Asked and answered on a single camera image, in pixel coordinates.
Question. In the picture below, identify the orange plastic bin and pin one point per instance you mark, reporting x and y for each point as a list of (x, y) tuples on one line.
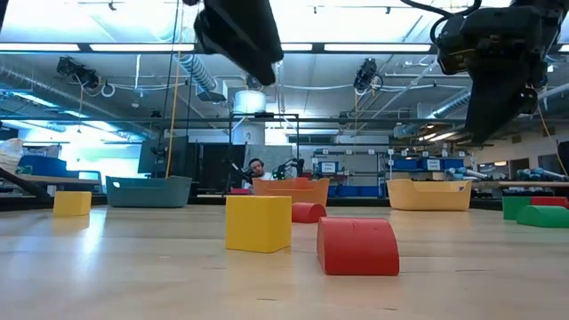
[(306, 191)]

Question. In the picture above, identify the teal plastic bin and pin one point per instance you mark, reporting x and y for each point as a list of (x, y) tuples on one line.
[(149, 191)]

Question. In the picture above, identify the dark background robot arm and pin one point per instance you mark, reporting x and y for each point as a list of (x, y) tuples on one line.
[(286, 168)]

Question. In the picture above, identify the yellow plastic bin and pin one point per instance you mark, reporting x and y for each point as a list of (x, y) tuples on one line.
[(429, 194)]

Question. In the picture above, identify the yellow cube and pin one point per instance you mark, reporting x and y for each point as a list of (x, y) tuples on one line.
[(258, 223), (72, 203)]

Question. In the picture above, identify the wooden side table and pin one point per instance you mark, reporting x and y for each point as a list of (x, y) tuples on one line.
[(53, 180)]

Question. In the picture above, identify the small red box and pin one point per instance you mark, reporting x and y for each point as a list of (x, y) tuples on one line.
[(305, 175)]

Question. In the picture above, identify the long wooden table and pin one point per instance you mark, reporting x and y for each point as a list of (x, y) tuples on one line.
[(520, 183)]

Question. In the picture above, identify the blue crate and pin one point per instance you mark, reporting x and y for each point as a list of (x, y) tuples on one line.
[(42, 165)]

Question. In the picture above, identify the small blue screen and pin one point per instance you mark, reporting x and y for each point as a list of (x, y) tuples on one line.
[(89, 175)]

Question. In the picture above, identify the red cube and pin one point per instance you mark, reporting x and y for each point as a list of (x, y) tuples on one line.
[(550, 202)]

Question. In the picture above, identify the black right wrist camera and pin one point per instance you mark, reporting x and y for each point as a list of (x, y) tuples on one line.
[(453, 44)]

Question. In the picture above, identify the red half-round block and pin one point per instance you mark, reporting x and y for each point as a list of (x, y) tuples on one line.
[(308, 212), (358, 245)]

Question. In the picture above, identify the corrugated silver duct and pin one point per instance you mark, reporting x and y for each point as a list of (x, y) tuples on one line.
[(200, 75)]

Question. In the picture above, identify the blue bin with white label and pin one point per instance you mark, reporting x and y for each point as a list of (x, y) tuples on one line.
[(328, 167)]

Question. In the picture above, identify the dark cabinet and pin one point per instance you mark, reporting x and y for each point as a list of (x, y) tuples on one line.
[(218, 164)]

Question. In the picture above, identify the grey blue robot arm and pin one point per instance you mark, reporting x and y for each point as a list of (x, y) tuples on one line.
[(540, 173), (467, 172)]

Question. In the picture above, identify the green cube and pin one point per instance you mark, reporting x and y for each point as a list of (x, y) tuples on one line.
[(515, 207)]

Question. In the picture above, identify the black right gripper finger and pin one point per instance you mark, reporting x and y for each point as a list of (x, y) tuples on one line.
[(493, 111)]

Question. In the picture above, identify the black ceiling spotlight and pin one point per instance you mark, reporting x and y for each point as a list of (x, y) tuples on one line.
[(77, 71), (252, 83), (366, 73)]

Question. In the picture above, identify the green half-round block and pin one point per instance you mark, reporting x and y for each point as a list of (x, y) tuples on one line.
[(543, 217)]

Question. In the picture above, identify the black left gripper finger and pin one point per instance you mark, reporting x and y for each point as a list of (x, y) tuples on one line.
[(244, 35)]

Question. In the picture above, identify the white cylindrical tank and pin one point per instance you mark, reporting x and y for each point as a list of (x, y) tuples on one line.
[(249, 101)]

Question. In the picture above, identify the small red bin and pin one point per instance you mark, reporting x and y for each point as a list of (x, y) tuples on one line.
[(240, 191)]

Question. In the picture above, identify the black monitor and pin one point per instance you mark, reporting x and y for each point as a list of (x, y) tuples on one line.
[(162, 155)]

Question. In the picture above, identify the white bag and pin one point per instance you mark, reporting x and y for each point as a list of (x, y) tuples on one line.
[(10, 153)]

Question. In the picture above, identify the ceiling light panel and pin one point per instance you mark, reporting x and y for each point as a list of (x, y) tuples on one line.
[(298, 47), (564, 48), (40, 47), (142, 47), (378, 47)]

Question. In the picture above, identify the person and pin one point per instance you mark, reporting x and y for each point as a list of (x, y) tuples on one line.
[(257, 166)]

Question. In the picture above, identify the blue shelf bin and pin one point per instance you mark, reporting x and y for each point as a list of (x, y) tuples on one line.
[(453, 163), (405, 164)]

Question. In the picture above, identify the row of low blue bins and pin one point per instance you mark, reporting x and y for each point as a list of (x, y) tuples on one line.
[(358, 191)]

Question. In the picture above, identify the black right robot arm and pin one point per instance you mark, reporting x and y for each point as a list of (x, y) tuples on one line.
[(533, 2)]

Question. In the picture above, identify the black aluminium table frame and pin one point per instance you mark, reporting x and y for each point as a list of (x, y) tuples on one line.
[(484, 203)]

